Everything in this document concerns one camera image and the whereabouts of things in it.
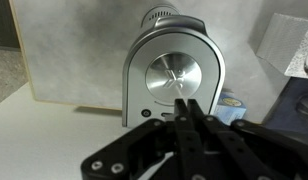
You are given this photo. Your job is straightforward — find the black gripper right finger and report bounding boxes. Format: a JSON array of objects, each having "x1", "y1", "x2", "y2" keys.
[{"x1": 187, "y1": 98, "x2": 308, "y2": 180}]

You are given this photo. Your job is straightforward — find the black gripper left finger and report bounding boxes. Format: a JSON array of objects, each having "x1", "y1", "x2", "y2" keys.
[{"x1": 80, "y1": 98, "x2": 208, "y2": 180}]

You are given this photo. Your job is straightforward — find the gray single-serve coffee maker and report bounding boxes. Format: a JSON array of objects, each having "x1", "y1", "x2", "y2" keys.
[{"x1": 121, "y1": 3, "x2": 227, "y2": 130}]

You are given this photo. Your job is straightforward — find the dark blue mat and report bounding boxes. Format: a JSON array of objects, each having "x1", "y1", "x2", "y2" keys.
[{"x1": 261, "y1": 77, "x2": 308, "y2": 138}]

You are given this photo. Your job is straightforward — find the white tissue box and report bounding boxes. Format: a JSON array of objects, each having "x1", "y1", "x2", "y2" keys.
[{"x1": 255, "y1": 12, "x2": 308, "y2": 81}]

